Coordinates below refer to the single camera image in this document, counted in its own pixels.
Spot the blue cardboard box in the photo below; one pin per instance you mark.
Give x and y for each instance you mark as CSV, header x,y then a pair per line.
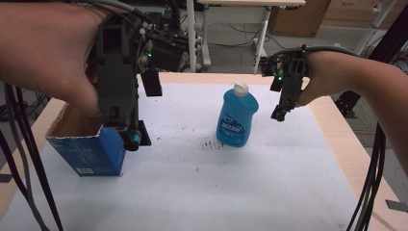
x,y
91,150

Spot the person's right hand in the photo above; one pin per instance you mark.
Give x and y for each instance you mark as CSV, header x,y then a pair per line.
x,y
324,75

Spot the grey tape piece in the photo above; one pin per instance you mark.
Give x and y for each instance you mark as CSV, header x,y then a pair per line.
x,y
397,205

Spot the blue detergent bottle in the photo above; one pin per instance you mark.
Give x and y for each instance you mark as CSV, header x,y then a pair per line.
x,y
236,118

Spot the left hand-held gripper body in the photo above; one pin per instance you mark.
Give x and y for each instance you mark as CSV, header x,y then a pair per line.
x,y
117,80

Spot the person's left hand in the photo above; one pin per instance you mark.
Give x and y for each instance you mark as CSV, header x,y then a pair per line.
x,y
45,48

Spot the white foam mat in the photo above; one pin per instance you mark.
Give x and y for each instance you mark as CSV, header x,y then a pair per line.
x,y
198,186

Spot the brown cardboard box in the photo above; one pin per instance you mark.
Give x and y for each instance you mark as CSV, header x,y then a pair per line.
x,y
298,17

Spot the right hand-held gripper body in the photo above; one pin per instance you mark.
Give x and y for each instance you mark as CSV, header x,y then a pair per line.
x,y
292,80

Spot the white desk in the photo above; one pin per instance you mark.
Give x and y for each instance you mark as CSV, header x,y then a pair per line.
x,y
256,19

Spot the white metal stand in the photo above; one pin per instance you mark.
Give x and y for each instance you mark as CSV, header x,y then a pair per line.
x,y
375,25

